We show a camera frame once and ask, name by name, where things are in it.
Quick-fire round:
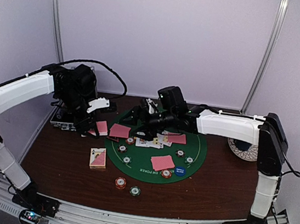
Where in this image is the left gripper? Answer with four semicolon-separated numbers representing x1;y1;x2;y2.
52;85;106;139

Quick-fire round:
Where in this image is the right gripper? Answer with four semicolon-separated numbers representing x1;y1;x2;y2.
117;102;177;144

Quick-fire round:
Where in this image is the red-backed card deck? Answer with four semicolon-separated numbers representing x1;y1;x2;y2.
96;120;108;136

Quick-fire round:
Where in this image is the face-up community card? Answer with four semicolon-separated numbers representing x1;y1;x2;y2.
135;137;150;148

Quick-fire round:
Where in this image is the dealt card player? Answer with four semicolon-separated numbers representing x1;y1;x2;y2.
151;155;175;171
109;124;126;138

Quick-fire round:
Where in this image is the three of spades card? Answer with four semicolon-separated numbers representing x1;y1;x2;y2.
150;137;163;149

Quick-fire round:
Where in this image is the five of diamonds card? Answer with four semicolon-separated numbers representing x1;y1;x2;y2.
160;131;172;147

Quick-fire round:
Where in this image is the brown chip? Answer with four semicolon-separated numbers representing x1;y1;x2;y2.
117;145;127;153
176;150;185;158

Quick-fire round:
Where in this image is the face-down card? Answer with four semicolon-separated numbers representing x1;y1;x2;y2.
166;133;187;145

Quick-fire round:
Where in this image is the dealt card bottom player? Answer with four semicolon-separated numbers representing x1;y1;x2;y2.
151;155;175;171

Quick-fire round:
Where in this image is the blue small blind button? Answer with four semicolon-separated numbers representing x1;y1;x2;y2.
174;166;186;177

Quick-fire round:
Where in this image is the orange chip stack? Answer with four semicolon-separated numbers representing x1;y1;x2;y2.
115;177;127;190

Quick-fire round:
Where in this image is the green chip stack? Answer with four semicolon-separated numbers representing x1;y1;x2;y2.
129;186;141;197

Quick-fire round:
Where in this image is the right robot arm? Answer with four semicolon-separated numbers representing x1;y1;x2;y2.
120;99;288;224

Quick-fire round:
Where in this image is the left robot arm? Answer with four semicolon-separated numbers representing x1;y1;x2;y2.
0;64;110;209

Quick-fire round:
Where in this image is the aluminium poker case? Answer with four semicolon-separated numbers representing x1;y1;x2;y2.
47;61;103;135

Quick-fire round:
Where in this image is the triangular all-in marker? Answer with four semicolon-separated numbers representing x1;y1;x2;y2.
106;136;119;142

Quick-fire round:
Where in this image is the tan card box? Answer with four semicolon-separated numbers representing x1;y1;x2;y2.
89;148;107;169

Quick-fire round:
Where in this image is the round green poker mat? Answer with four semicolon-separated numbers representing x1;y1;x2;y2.
99;100;212;190

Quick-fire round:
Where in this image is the dark blue cup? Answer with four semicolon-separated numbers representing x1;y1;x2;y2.
234;140;252;152

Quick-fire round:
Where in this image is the patterned ceramic plate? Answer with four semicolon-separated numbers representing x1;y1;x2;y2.
228;138;258;162

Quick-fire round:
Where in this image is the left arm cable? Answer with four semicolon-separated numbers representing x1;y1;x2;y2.
58;56;131;104

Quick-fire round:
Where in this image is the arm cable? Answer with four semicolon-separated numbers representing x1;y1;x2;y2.
58;56;131;104
277;151;300;179

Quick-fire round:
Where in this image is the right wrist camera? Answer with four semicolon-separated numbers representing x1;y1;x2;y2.
157;86;188;114

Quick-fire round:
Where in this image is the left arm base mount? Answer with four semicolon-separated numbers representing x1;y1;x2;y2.
12;194;60;217

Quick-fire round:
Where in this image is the left frame post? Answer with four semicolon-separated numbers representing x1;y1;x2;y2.
52;0;64;62

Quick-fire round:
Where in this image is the frame post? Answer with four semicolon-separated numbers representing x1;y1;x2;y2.
52;0;64;62
240;0;289;114

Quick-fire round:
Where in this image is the right frame post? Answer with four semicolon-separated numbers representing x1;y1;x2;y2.
240;0;289;114

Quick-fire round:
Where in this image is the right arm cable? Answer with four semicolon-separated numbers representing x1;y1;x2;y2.
277;151;300;179

